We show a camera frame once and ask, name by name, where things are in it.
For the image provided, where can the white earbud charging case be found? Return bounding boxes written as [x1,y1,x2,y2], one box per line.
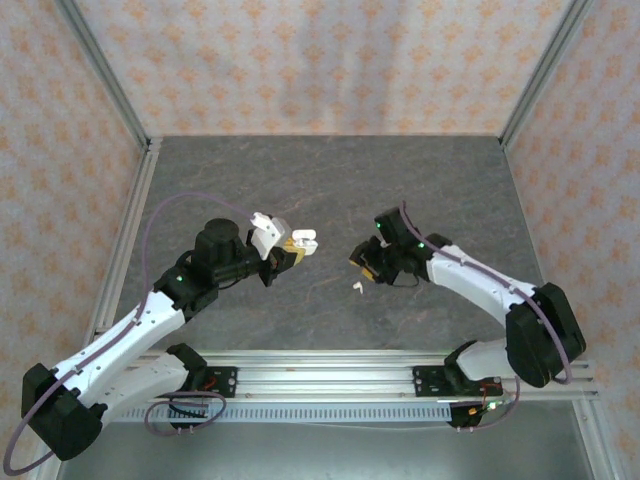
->
[291,228,320,257]

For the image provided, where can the aluminium table side rail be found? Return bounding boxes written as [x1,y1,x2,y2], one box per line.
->
[499,135,619,480]
[82,139,164,351]

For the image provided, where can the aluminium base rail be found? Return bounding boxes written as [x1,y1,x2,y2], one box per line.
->
[89,349,601,401]

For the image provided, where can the perforated grey cable tray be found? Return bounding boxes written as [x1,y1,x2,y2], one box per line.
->
[122,403,454,424]

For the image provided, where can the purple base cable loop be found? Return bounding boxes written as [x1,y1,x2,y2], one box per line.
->
[143,390,229,436]
[447,377,521,434]

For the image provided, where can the aluminium frame post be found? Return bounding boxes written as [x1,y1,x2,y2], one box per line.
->
[499,0,599,149]
[54,0,151,149]

